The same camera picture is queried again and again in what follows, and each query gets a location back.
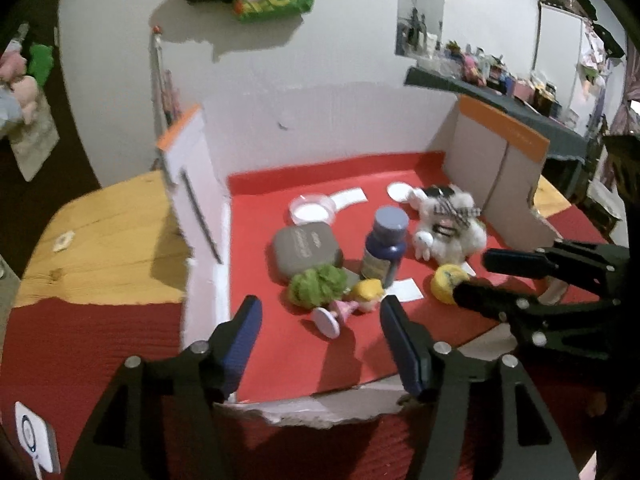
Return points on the round white sticker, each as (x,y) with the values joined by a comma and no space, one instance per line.
(399,191)

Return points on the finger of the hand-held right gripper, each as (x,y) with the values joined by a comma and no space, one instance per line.
(515,261)
(485,297)

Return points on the small white sticker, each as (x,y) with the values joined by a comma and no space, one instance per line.
(65,241)

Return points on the orange cardboard box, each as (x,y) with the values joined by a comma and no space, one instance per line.
(280,195)

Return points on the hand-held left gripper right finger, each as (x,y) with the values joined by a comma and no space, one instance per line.
(400,345)

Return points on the white plush rabbit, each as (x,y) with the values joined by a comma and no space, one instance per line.
(460,240)

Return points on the pink pole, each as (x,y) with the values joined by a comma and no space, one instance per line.
(170,97)

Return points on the dark wooden door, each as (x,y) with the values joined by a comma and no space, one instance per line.
(65,160)

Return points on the pink doll figurine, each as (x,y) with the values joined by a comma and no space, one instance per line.
(367,292)

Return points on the side table with dark cloth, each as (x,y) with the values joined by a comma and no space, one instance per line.
(560,140)

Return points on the dark blue bottle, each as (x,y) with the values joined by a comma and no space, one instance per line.
(382,255)

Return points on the row of bottles and jars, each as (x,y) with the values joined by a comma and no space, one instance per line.
(495,77)

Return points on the pink plush toy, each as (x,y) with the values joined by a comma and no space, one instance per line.
(14,65)

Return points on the yellow plush ball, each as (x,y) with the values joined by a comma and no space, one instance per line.
(445,282)

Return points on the curved white paper strip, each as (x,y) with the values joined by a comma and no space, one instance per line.
(350,196)

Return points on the wall mirror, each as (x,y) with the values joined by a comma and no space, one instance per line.
(420,10)

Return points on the white cabinet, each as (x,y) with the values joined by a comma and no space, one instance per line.
(557,60)

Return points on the white paper label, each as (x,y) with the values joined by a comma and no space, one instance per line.
(407,291)

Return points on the dark hanging clothes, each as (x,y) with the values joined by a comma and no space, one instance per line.
(607,35)

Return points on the white roll with black band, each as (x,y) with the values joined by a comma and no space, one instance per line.
(435,191)

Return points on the peach plush toy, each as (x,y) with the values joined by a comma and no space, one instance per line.
(27,100)

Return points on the clear round container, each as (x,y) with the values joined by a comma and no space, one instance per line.
(312,210)

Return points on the small green pompom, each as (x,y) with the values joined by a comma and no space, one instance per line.
(317,285)

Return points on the grey rounded case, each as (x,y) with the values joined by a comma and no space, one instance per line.
(305,250)

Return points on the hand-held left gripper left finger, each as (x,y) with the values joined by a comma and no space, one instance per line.
(242,340)

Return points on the red knitted mat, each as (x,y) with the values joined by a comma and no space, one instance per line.
(100,340)

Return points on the green plush leaf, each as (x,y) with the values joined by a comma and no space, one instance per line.
(40,57)

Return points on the white charger device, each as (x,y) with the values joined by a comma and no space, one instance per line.
(32,435)

